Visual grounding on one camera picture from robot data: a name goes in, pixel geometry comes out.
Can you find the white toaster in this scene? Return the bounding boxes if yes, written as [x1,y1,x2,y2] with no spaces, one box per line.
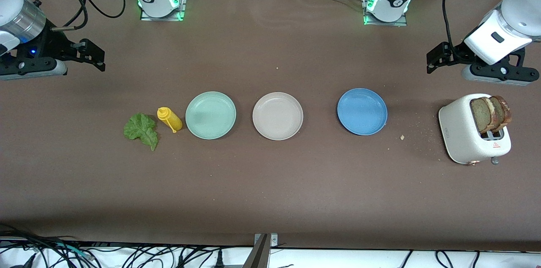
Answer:
[438,93,512,166]

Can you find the brown bread slice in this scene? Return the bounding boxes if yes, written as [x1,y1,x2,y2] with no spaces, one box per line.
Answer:
[470,97,496,134]
[490,96,512,130]

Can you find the beige plate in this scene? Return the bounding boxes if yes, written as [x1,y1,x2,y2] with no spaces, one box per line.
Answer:
[252,92,304,141]

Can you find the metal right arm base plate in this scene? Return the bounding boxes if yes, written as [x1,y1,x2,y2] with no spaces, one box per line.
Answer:
[139,0,189,22]

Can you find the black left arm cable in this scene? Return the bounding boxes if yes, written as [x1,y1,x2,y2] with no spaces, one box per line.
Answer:
[442,0,462,52]

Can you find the grey metal bar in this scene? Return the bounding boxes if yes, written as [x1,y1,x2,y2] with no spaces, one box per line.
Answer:
[242,234,269,268]

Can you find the yellow mustard squeeze bottle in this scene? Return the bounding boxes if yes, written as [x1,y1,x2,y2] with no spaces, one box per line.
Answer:
[157,107,183,134]

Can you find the teal cable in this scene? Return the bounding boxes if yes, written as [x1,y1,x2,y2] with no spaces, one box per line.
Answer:
[53,242,93,260]

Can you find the green lettuce leaf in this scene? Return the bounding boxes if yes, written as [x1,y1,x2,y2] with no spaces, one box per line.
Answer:
[123,112,159,151]

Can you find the blue plate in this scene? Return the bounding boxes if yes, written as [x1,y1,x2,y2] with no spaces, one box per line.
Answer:
[337,88,388,136]

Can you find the mint green plate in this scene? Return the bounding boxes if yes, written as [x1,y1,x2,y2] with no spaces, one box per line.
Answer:
[185,91,237,140]

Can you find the silver corner bracket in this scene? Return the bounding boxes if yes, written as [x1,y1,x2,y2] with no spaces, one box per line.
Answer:
[254,233,279,247]

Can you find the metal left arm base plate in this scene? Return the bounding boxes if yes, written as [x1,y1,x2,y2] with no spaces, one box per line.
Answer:
[361,0,408,27]

